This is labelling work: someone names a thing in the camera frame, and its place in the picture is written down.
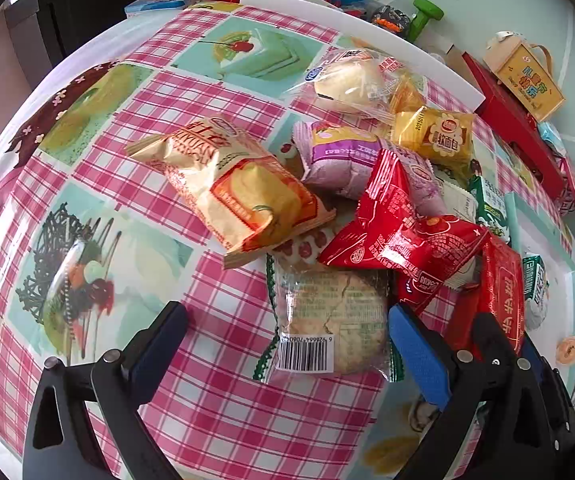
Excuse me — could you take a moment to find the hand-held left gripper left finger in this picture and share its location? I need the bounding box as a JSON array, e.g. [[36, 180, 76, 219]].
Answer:
[[22, 301, 189, 480]]

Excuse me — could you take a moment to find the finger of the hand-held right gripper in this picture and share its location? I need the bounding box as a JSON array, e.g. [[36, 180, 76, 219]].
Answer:
[[521, 335, 575, 433], [471, 312, 518, 362]]

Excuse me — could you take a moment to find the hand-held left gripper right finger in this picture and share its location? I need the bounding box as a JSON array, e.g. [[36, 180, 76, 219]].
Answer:
[[389, 302, 574, 480]]

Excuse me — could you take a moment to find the red spicy packet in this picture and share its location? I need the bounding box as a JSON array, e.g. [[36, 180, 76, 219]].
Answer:
[[455, 237, 525, 356]]

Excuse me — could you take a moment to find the small red snack packet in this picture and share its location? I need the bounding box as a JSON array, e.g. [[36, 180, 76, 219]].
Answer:
[[395, 260, 473, 316]]

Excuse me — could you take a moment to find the clear round cake packet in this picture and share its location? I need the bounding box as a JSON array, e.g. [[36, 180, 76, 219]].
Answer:
[[252, 252, 405, 386]]

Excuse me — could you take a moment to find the large red snack packet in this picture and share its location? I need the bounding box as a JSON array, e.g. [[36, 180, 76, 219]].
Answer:
[[317, 147, 491, 291]]

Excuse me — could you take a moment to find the green white biscuit packet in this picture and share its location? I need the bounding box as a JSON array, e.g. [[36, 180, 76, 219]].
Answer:
[[520, 252, 551, 331], [467, 160, 513, 246]]

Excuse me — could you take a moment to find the beige orange cake packet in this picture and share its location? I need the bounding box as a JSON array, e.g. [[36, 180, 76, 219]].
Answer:
[[126, 115, 337, 270]]

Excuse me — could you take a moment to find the purple swiss roll packet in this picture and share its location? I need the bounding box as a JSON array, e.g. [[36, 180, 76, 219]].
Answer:
[[292, 120, 448, 216]]

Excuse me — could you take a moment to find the white snack packet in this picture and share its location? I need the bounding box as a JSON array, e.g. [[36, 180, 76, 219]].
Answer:
[[437, 175, 478, 223]]

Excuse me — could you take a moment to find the light blue packet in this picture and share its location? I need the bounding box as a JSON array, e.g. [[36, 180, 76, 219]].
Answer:
[[537, 122, 565, 156]]

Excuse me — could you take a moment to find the yellow soft bread packet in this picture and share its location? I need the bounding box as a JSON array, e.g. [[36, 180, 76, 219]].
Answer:
[[390, 72, 475, 173]]

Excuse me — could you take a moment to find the red flat box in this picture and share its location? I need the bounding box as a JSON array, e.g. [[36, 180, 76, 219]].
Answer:
[[460, 52, 565, 188]]

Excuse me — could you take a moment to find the pink checkered cake tablecloth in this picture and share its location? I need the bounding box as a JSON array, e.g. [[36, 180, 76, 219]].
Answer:
[[0, 2, 575, 480]]

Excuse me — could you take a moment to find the clear steamed bun packet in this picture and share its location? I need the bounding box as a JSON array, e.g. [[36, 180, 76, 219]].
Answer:
[[287, 47, 398, 118]]

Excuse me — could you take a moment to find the green dumbbell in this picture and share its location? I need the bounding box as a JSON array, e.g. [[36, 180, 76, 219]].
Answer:
[[407, 0, 444, 43]]

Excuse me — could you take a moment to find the pile of small toys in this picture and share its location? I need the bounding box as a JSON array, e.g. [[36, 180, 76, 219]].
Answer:
[[367, 4, 413, 33]]

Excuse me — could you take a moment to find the dark cabinet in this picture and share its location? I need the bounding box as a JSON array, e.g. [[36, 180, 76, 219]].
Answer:
[[32, 0, 153, 68]]

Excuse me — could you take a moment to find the beige gift box with handle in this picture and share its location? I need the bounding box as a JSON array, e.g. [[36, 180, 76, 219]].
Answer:
[[482, 30, 565, 121]]

